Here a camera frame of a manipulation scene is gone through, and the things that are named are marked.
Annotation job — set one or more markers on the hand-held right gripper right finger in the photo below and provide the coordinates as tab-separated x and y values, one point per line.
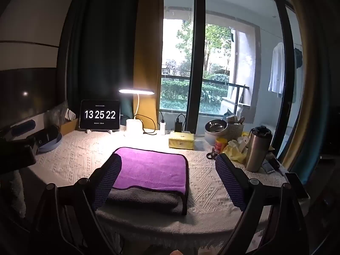
231	183

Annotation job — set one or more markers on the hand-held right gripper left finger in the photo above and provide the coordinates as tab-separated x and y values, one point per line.
105	182

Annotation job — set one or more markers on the grey towel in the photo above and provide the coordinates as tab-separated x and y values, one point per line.
143	200

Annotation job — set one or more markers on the purple towel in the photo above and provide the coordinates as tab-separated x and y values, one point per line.
151	168

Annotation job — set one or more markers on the white knitted tablecloth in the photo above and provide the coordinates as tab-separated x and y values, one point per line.
207	188

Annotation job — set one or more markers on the blue and white box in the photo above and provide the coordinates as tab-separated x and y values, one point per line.
25	124

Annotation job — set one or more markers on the yellow plastic bag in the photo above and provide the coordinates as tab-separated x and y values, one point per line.
235	154

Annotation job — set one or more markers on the blue bowl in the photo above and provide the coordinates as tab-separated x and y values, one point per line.
49	140

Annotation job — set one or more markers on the yellow and red can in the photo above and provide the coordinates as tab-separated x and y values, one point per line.
220	146

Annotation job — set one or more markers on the stainless steel tumbler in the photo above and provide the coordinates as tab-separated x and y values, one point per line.
257	148

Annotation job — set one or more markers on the white pot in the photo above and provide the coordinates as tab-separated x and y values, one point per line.
212	137

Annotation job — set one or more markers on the white plastic basket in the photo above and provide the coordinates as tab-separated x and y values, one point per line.
235	131

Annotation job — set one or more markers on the clear plastic bag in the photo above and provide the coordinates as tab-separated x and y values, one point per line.
56	114

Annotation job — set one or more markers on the dark monitor screen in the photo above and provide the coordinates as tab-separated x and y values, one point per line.
29	95

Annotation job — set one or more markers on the cardboard box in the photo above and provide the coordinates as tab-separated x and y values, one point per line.
69	127

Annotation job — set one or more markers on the metal bowl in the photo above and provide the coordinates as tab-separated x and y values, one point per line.
215	126

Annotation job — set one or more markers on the white desk lamp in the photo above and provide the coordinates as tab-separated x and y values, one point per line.
134	127

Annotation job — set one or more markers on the black smartphone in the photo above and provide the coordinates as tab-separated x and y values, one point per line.
297	186

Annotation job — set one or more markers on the yellow tissue pack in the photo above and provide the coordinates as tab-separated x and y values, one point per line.
182	140

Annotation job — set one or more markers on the tablet clock display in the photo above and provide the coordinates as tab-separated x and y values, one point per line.
99	114

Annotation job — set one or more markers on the black power adapter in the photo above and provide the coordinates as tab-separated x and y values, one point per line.
179	124

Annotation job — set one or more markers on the white plug charger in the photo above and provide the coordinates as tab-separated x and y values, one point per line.
162	127

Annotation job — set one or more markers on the balcony railing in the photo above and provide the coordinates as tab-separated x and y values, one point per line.
186	78

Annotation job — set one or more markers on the white hanging shirt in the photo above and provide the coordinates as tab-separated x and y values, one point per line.
276	69

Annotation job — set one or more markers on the yellow curtain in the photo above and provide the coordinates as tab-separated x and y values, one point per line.
147	58

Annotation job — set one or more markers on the dark green curtain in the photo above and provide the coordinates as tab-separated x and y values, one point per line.
101	45

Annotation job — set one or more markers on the brown and teal curtain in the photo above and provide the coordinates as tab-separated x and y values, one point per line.
310	71

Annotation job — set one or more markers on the teal hanging garment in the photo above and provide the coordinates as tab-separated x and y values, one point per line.
298	57

